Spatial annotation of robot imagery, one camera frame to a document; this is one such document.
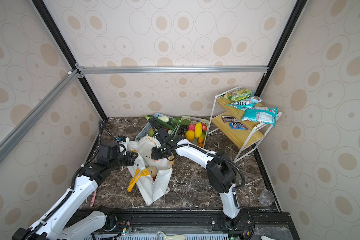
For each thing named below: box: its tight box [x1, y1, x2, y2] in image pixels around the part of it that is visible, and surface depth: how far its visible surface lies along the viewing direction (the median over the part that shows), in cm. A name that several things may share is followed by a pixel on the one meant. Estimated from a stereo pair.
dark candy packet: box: [221, 115, 241, 123], surface depth 98 cm
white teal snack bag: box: [229, 96, 263, 105], surface depth 78 cm
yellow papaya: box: [194, 122, 203, 139], surface depth 105 cm
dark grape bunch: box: [177, 124, 189, 137], surface depth 107 cm
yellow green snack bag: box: [223, 88, 256, 102], surface depth 79 cm
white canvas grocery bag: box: [127, 134, 175, 206], surface depth 82 cm
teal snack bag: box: [241, 106, 279, 127], surface depth 73 cm
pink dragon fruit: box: [188, 123, 196, 132], surface depth 108 cm
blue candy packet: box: [229, 122, 249, 130], surface depth 94 cm
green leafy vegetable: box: [170, 117, 191, 125], surface depth 109 cm
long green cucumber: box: [147, 114, 175, 131], surface depth 108 cm
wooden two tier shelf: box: [208, 86, 283, 164], surface depth 81 cm
